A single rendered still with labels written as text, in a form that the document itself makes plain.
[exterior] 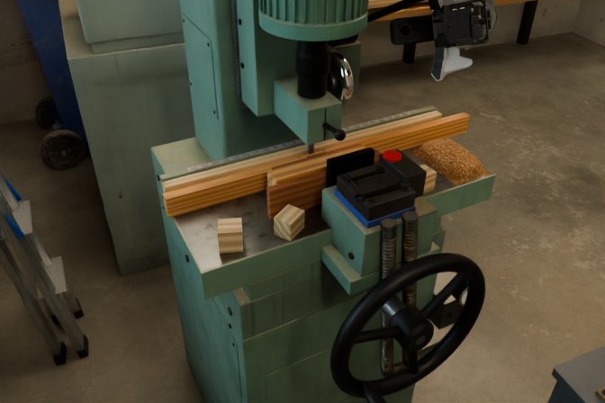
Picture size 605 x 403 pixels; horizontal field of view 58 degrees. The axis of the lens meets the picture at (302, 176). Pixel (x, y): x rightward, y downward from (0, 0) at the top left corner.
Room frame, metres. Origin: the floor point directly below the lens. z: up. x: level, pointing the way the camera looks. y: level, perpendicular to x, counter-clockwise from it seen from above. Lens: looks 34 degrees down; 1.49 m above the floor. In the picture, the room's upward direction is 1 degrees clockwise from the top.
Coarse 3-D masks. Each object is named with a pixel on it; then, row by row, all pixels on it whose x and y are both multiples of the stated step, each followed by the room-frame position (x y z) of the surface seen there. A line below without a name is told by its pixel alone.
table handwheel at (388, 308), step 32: (448, 256) 0.60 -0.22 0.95; (384, 288) 0.55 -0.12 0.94; (448, 288) 0.61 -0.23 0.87; (480, 288) 0.63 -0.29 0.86; (352, 320) 0.52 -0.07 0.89; (416, 320) 0.57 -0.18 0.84; (416, 352) 0.58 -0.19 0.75; (448, 352) 0.61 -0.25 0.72; (352, 384) 0.52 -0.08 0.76; (384, 384) 0.56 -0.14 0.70
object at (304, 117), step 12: (276, 84) 0.93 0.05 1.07; (288, 84) 0.93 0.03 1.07; (276, 96) 0.93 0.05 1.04; (288, 96) 0.89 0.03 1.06; (300, 96) 0.88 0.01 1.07; (324, 96) 0.88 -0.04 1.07; (276, 108) 0.93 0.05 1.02; (288, 108) 0.89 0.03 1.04; (300, 108) 0.85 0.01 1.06; (312, 108) 0.83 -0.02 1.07; (324, 108) 0.84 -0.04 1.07; (336, 108) 0.85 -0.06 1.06; (288, 120) 0.89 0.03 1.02; (300, 120) 0.85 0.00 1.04; (312, 120) 0.83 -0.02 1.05; (324, 120) 0.84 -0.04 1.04; (336, 120) 0.85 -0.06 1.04; (300, 132) 0.85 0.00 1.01; (312, 132) 0.83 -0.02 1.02; (324, 132) 0.84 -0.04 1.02
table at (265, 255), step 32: (416, 160) 0.94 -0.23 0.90; (448, 192) 0.83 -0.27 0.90; (480, 192) 0.87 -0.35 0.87; (192, 224) 0.73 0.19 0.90; (256, 224) 0.73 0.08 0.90; (320, 224) 0.73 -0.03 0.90; (192, 256) 0.65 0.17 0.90; (224, 256) 0.65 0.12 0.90; (256, 256) 0.65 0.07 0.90; (288, 256) 0.68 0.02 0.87; (320, 256) 0.71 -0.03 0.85; (224, 288) 0.62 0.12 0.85; (352, 288) 0.62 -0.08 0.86
